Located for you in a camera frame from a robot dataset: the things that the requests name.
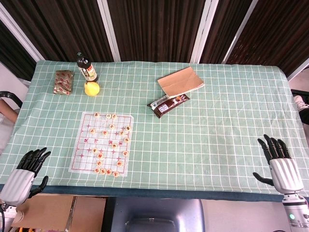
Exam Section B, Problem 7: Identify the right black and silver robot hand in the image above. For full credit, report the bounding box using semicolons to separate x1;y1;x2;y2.
252;134;305;195

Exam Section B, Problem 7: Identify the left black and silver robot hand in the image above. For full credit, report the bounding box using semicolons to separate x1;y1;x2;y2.
0;147;52;206

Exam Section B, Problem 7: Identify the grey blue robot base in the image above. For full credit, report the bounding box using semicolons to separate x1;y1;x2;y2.
115;196;204;232

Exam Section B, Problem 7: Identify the brown cardboard box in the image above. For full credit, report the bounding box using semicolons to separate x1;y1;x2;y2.
65;196;107;232
10;194;76;228

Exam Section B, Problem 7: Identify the seated person in grey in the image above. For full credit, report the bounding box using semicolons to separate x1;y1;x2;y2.
0;99;19;153

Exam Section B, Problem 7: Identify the white sneaker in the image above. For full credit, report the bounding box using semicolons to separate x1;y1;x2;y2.
293;94;309;114

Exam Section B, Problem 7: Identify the black chair armrest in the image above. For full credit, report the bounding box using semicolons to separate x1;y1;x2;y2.
0;91;24;109

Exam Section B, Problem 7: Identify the translucent Chinese chess board sheet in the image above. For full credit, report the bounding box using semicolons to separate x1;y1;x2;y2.
69;112;134;178

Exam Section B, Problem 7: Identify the green white checked tablecloth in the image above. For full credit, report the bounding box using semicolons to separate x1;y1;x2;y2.
0;59;309;203

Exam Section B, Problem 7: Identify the gold and red snack packet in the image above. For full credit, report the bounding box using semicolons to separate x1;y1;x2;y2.
53;70;75;96

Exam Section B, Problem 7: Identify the yellow pear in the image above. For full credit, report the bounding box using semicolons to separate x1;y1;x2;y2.
84;81;100;97

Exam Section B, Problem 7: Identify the dark sauce bottle with label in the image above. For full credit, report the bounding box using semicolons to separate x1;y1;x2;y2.
76;51;99;83

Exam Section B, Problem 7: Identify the brown chocolate snack wrapper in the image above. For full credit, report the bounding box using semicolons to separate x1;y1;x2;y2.
147;93;191;119

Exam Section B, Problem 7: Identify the brown paper notebook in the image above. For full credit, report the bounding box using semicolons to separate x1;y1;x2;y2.
157;66;206;99

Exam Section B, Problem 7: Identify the dark brown slatted curtain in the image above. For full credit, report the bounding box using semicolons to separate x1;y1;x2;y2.
200;0;253;64
106;0;209;64
0;0;114;63
226;0;309;76

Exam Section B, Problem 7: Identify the black cable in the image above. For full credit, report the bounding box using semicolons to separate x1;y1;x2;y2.
0;203;6;232

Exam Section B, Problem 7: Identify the white frame post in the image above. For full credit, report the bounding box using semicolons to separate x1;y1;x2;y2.
287;54;309;81
190;0;219;64
222;0;259;65
97;0;122;61
0;4;46;61

